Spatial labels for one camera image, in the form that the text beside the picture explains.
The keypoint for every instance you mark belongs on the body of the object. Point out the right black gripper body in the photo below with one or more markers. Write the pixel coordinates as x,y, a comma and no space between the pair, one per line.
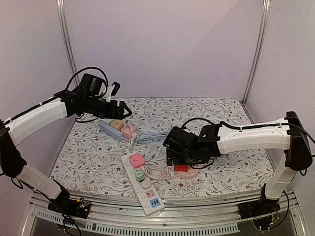
173,157

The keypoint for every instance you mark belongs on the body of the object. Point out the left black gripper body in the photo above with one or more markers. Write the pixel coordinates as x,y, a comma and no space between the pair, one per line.
107,113

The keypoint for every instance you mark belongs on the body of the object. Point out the red cube socket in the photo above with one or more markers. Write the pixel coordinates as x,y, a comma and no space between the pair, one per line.
181,168

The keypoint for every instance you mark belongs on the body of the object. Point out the round pink socket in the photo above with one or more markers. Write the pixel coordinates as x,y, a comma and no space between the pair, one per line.
190,174

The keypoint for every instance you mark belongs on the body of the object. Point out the pink plug adapter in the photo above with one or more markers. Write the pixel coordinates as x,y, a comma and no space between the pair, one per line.
137,160

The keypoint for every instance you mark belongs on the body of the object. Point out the green cube adapter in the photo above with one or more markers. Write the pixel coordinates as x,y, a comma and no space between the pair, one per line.
139,175

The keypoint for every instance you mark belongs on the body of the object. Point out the white long power strip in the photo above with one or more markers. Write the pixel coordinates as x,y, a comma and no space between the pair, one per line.
145,191

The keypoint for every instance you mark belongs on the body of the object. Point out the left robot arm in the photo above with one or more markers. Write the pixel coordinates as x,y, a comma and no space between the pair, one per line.
94,96

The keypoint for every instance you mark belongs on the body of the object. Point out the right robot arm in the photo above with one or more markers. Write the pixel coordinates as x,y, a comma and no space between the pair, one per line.
286,134

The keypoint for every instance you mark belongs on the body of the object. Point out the blue power strip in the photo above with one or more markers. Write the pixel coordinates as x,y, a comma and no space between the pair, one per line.
109,130

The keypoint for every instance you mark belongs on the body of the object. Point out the beige cube adapter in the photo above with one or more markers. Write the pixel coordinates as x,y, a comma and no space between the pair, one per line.
117,124

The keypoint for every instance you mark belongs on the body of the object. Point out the pink cube adapter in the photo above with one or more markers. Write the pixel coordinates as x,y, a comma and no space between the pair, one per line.
128,131

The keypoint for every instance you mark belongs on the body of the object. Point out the floral tablecloth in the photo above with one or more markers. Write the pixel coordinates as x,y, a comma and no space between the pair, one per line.
90,160

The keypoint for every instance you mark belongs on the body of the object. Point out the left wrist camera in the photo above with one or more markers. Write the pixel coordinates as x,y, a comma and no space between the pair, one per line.
112,91

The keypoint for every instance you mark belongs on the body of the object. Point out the aluminium front rail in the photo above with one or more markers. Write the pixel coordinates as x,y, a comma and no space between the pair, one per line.
189,216

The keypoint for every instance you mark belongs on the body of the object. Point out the left aluminium frame post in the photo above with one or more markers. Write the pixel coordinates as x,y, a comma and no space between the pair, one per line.
66,36

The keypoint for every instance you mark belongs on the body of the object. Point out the aluminium frame post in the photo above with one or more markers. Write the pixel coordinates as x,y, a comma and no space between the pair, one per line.
66,36
258,50

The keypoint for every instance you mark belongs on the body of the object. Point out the right aluminium frame post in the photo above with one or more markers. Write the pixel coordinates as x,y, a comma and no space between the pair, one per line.
258,50

